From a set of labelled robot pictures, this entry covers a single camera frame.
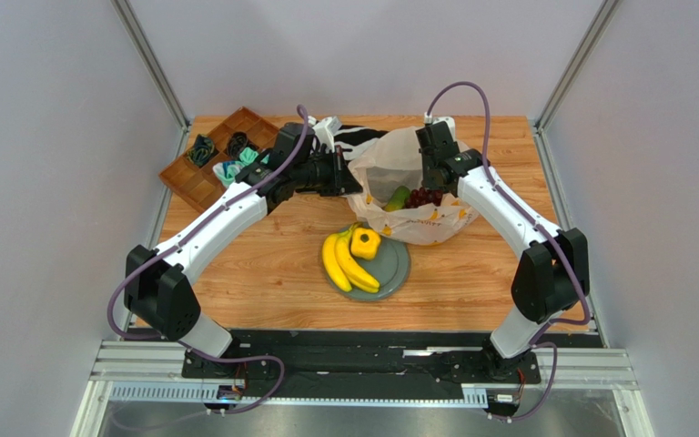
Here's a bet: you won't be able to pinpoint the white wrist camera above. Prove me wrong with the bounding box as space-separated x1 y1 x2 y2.
423 113 457 139
309 116 342 152

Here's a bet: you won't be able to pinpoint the green orange mango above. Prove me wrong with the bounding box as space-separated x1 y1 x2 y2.
383 186 411 212

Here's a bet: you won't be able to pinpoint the grey round plate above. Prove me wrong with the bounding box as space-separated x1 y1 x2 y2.
322 223 411 301

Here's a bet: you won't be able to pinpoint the yellow banana bunch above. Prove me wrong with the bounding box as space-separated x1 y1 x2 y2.
320 223 380 293

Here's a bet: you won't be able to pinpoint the yellow bell pepper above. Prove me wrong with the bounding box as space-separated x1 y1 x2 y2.
349 227 381 260

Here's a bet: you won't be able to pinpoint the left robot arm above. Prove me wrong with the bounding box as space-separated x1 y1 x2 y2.
118 117 360 358

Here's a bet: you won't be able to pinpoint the black rolled sock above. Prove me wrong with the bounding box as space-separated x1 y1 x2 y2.
225 131 258 160

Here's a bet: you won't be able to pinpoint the purple cable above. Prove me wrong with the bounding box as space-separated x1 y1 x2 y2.
423 81 593 329
106 104 311 416

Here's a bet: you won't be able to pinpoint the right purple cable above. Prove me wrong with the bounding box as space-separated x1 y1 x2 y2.
423 81 593 329

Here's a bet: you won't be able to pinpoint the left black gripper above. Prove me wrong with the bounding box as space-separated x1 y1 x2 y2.
292 146 363 198

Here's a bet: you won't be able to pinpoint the translucent plastic bag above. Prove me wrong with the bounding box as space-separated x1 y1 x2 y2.
347 127 480 246

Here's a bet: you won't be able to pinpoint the wooden compartment tray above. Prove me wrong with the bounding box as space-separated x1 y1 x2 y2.
159 107 279 212

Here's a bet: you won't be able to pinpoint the zebra striped towel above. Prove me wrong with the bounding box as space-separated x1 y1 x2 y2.
333 125 389 162

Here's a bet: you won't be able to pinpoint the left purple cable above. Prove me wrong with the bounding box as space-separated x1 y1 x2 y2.
106 104 311 416

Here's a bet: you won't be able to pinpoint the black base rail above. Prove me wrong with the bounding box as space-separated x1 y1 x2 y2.
175 330 545 407

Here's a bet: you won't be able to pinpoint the red grape bunch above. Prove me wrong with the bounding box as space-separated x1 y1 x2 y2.
406 187 443 209

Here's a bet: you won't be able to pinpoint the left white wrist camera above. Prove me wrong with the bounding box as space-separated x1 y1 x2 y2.
309 116 342 152

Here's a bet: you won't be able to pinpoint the teal rolled socks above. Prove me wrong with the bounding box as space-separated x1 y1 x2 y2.
212 147 259 188

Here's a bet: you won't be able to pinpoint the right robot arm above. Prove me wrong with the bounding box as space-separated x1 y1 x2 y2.
416 117 589 360

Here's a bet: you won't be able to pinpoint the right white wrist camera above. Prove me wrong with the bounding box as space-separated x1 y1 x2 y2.
423 113 457 139

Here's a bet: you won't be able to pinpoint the dark rolled sock left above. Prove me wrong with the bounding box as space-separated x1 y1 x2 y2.
185 135 218 168

